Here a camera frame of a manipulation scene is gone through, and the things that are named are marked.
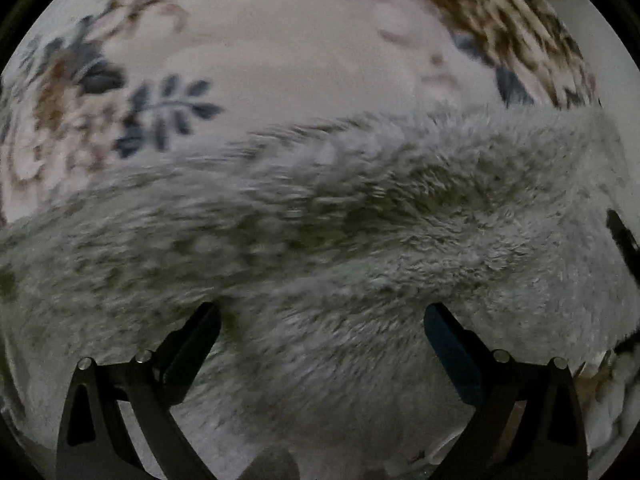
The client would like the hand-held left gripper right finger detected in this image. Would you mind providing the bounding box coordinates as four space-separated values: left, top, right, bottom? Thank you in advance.
423 302 589 480

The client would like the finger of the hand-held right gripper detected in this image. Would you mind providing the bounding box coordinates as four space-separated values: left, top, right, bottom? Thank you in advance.
606 209 640 281

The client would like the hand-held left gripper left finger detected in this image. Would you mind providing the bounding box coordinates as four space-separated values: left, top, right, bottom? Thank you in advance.
56 301 222 480

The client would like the grey fluffy blanket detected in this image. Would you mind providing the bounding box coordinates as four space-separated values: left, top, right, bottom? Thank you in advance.
0 105 640 480

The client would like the floral printed blanket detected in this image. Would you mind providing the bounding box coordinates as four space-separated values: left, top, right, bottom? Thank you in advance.
0 0 603 226

